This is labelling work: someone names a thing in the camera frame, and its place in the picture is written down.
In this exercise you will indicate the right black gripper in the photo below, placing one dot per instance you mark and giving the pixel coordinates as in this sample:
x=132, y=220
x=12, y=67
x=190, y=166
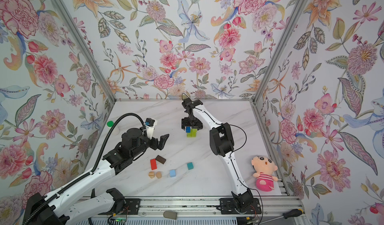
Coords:
x=185, y=123

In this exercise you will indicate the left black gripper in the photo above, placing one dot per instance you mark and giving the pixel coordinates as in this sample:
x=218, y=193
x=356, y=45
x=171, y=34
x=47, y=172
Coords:
x=155, y=146

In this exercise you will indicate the teal cube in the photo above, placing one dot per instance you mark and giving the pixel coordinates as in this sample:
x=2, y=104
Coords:
x=190, y=166

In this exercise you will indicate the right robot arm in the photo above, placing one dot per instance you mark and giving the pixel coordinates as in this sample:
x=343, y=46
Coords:
x=222, y=145

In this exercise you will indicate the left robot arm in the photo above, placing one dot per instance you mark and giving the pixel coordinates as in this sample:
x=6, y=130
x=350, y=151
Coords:
x=64, y=207

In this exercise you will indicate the brown rectangular block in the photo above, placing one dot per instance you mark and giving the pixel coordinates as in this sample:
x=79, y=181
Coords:
x=161, y=159

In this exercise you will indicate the red rectangular block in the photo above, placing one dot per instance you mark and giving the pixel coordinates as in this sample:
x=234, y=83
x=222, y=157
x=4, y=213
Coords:
x=153, y=163

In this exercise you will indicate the light blue cube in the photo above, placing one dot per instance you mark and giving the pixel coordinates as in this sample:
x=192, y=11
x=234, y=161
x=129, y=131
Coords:
x=172, y=173

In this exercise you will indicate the white bottle green cap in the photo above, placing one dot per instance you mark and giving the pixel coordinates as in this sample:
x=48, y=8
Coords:
x=110, y=125

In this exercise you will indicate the grey oval tag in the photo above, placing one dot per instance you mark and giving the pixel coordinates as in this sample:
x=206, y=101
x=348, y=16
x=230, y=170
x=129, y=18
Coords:
x=170, y=215

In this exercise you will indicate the pink plush doll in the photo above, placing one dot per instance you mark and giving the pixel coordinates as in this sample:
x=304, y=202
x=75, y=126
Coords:
x=264, y=173

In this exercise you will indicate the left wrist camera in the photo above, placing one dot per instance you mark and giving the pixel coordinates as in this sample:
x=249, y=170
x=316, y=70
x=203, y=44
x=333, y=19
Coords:
x=150, y=127

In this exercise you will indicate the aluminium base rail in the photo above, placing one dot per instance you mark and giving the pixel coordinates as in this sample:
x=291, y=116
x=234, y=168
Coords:
x=263, y=207

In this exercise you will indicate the black handled screwdriver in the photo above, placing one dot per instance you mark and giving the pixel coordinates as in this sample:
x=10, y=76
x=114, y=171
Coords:
x=291, y=214

